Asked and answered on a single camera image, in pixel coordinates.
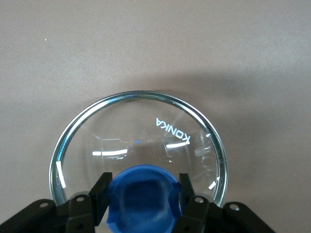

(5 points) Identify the brown table cover mat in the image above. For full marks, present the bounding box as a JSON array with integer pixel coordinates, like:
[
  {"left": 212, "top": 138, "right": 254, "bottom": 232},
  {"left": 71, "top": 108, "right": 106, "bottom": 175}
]
[{"left": 0, "top": 0, "right": 311, "bottom": 233}]

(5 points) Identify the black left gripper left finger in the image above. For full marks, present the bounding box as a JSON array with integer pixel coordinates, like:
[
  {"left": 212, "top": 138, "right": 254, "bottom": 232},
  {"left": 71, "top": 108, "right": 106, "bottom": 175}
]
[{"left": 66, "top": 171, "right": 113, "bottom": 233}]

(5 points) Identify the glass lid with blue knob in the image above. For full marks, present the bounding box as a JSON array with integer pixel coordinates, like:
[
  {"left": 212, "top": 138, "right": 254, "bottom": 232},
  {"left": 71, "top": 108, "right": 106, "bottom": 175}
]
[{"left": 48, "top": 90, "right": 229, "bottom": 233}]

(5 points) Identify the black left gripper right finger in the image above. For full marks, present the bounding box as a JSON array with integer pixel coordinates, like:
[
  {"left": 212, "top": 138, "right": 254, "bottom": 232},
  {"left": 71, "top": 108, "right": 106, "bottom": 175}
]
[{"left": 171, "top": 172, "right": 211, "bottom": 233}]

